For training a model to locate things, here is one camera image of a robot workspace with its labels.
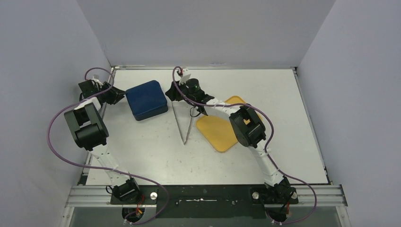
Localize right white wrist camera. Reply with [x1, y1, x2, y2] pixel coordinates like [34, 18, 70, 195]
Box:
[177, 67, 192, 85]

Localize blue chocolate box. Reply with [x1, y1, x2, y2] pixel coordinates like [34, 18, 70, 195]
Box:
[131, 105, 168, 121]

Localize blue box lid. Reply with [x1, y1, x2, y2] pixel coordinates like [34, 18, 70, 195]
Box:
[125, 80, 167, 110]

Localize metal tongs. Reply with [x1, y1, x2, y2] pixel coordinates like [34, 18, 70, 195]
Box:
[172, 102, 196, 145]

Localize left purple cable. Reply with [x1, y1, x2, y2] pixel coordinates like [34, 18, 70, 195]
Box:
[46, 67, 171, 226]

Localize purple cable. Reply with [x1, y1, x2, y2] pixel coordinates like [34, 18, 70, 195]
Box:
[172, 66, 318, 225]
[46, 67, 171, 226]

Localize yellow plastic tray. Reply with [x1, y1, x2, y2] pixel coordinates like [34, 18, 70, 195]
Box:
[196, 98, 266, 157]

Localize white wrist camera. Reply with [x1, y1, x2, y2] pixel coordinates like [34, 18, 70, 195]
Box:
[91, 74, 103, 86]
[177, 67, 192, 85]

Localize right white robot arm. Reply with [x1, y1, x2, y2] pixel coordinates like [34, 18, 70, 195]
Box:
[165, 79, 297, 202]

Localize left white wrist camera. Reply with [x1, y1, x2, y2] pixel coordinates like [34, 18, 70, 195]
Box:
[91, 74, 103, 86]

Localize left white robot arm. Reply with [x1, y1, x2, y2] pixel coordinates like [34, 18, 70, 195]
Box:
[64, 79, 143, 203]

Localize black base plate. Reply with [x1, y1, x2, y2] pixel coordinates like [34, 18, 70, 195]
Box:
[110, 184, 299, 219]

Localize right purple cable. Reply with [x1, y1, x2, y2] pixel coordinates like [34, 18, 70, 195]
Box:
[172, 66, 318, 225]

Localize aluminium rail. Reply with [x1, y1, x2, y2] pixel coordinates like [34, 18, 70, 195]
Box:
[66, 185, 348, 207]

